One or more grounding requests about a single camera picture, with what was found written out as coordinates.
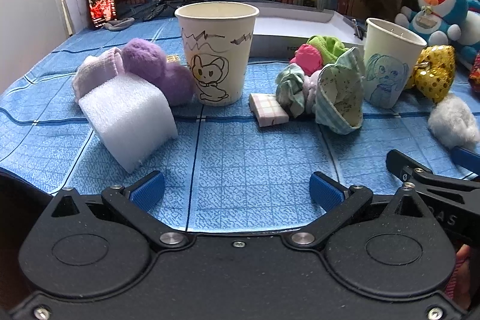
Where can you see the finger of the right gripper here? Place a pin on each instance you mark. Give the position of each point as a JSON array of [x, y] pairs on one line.
[[466, 159], [409, 170]]

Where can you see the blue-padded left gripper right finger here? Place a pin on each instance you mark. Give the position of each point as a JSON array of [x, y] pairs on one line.
[[341, 205]]

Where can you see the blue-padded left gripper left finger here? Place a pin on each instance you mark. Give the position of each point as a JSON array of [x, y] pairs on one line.
[[133, 204]]

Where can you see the white fluffy pompom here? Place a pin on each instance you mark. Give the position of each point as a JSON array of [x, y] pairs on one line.
[[452, 123]]

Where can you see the white foam sponge block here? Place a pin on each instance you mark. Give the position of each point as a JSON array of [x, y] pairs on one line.
[[131, 117]]

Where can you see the green floral fabric pouch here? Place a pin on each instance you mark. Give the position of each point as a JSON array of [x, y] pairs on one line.
[[340, 93]]

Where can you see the gold sequin bow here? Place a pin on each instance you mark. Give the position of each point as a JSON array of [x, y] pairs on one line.
[[434, 72]]

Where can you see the pink checkered eraser block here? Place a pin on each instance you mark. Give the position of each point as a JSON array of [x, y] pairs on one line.
[[267, 110]]

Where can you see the purple furry monster plush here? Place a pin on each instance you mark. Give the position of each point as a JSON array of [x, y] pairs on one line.
[[148, 61]]

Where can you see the pale pink knit sock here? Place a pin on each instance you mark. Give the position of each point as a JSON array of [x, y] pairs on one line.
[[95, 71]]

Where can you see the person's hand at right edge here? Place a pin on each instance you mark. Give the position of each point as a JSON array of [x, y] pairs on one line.
[[458, 287]]

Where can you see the red patterned fabric pouch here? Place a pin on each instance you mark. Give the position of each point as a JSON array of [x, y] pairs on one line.
[[474, 77]]

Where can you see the blue checkered tablecloth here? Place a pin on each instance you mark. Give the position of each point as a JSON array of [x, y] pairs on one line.
[[223, 173]]

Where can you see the pink and green scrunchie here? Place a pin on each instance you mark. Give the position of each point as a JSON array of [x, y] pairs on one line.
[[317, 52]]

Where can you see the small beige die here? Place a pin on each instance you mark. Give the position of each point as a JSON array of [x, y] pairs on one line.
[[173, 58]]

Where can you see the Doraemon plush toy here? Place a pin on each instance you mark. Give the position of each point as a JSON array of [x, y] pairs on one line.
[[442, 22]]

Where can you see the white shallow cardboard box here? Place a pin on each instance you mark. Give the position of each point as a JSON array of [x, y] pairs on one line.
[[281, 28]]

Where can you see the paper cup with rabbit drawing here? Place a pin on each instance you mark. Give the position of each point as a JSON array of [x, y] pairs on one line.
[[217, 37]]

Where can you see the miniature black bicycle model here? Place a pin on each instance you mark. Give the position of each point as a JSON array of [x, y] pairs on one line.
[[152, 10]]

